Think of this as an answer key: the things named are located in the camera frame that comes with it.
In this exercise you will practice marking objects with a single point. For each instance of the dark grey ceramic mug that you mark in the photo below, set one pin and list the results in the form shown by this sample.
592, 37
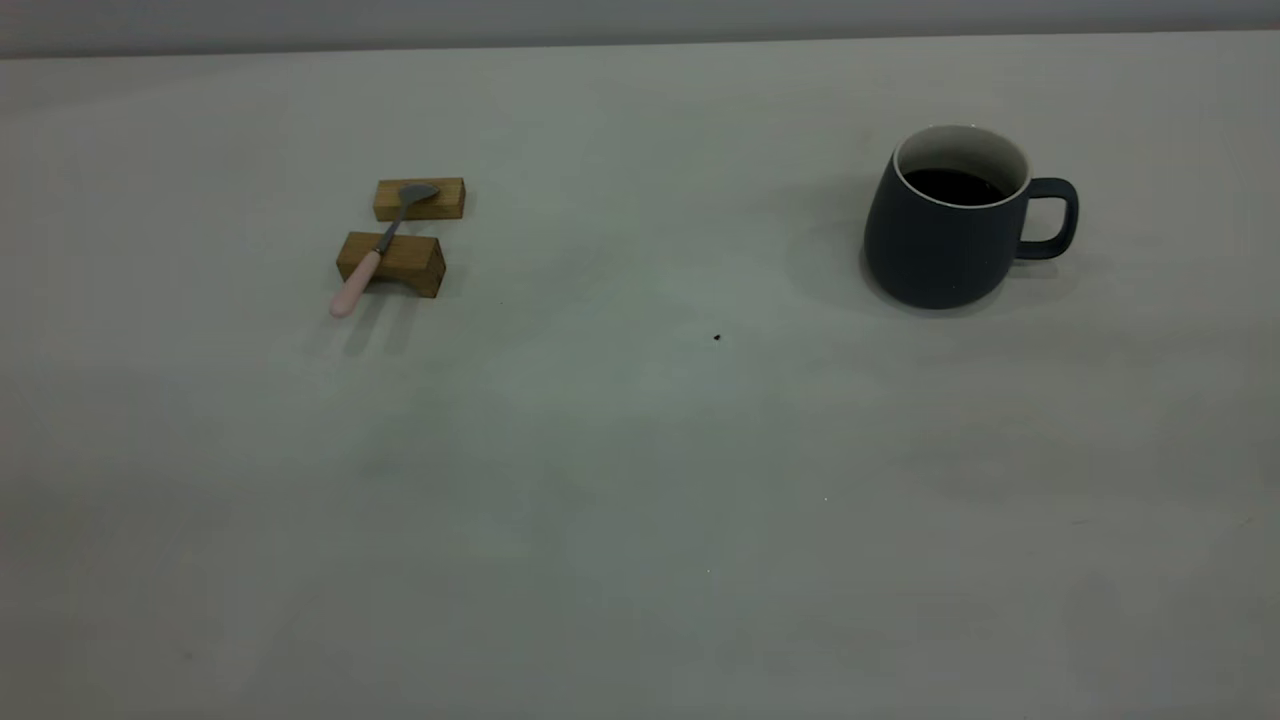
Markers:
935, 250

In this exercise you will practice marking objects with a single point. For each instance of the arched wooden block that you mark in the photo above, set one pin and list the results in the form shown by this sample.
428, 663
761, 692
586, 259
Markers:
410, 262

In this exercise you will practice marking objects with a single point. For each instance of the flat wooden block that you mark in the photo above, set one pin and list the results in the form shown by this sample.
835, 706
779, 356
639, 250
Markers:
445, 203

